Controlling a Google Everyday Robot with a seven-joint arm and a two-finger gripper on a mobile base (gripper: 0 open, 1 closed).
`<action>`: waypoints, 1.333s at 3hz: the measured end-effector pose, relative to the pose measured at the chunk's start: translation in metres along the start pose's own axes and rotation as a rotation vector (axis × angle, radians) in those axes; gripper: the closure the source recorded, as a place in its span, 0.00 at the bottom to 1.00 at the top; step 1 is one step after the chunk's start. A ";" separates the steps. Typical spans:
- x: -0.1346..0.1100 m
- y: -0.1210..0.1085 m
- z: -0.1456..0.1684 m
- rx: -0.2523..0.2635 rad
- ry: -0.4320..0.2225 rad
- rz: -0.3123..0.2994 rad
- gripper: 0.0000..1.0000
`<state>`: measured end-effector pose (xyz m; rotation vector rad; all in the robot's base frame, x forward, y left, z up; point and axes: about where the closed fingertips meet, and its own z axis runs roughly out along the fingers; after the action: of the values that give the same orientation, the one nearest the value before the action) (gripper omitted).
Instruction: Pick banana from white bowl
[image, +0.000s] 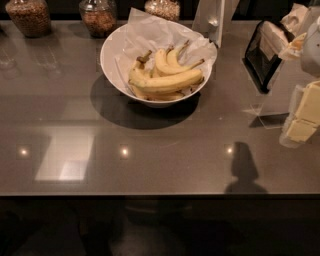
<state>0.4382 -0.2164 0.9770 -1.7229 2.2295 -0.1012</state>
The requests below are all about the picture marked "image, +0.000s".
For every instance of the curved middle yellow banana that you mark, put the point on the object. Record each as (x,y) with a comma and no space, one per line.
(164,67)

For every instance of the black napkin holder with napkins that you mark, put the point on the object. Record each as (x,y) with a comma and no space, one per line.
(261,56)

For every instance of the bottom yellow banana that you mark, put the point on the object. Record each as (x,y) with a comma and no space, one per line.
(156,97)

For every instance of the left glass jar of nuts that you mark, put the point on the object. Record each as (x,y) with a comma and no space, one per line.
(31,17)

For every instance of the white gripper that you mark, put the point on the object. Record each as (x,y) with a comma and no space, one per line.
(311,50)

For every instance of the back yellow banana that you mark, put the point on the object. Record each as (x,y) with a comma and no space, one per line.
(174,53)

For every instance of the middle glass jar of nuts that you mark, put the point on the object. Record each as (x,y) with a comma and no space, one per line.
(99,16)

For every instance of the glass jar of nuts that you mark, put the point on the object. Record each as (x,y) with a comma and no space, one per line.
(99,16)
(31,17)

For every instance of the white ceramic bowl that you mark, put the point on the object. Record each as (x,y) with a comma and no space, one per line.
(110,49)

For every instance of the right glass jar of grains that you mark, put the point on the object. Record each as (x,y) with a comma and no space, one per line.
(166,9)

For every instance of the white crumpled paper liner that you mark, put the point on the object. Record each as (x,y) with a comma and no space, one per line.
(145,32)

